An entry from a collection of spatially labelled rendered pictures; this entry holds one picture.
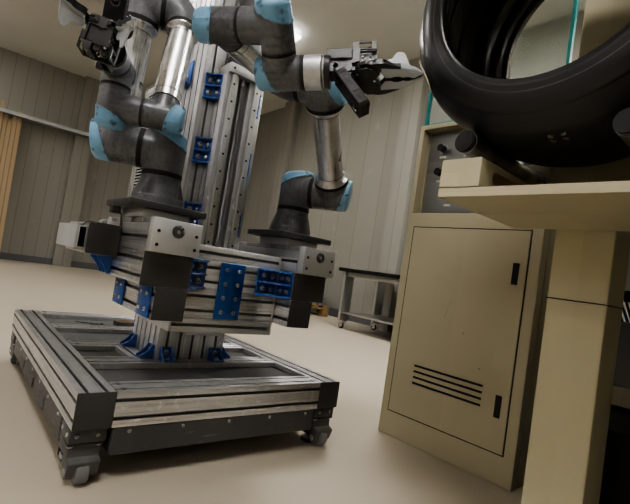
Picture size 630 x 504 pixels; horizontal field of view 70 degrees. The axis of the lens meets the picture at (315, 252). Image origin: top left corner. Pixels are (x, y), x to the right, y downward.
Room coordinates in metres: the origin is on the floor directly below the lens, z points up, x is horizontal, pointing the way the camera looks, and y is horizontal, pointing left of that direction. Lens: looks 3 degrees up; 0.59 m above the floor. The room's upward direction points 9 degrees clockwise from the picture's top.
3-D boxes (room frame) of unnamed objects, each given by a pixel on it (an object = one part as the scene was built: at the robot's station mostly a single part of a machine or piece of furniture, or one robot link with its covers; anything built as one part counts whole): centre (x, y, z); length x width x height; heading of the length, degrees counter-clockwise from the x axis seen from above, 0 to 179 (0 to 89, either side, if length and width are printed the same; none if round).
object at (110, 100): (1.17, 0.57, 0.94); 0.11 x 0.08 x 0.11; 103
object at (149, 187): (1.35, 0.49, 0.77); 0.15 x 0.15 x 0.10
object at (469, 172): (1.02, -0.40, 0.84); 0.36 x 0.09 x 0.06; 132
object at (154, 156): (1.35, 0.49, 0.88); 0.13 x 0.12 x 0.14; 103
